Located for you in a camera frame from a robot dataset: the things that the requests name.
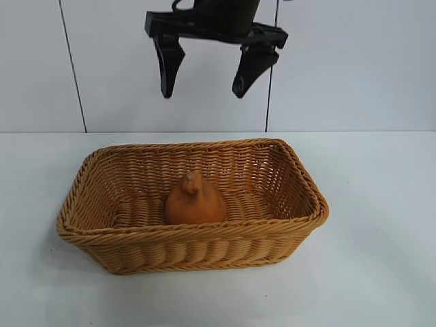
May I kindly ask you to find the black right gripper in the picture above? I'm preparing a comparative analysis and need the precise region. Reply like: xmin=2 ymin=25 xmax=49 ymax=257
xmin=145 ymin=0 xmax=290 ymax=99

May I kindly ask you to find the round brown bread bun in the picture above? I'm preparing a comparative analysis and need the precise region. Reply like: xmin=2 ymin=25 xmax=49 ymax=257
xmin=165 ymin=170 xmax=228 ymax=225

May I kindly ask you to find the woven wicker basket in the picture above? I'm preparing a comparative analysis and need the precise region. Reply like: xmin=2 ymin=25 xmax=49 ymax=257
xmin=56 ymin=138 xmax=330 ymax=276

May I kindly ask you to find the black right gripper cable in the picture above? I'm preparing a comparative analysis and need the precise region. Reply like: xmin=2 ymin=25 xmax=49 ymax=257
xmin=171 ymin=0 xmax=193 ymax=13

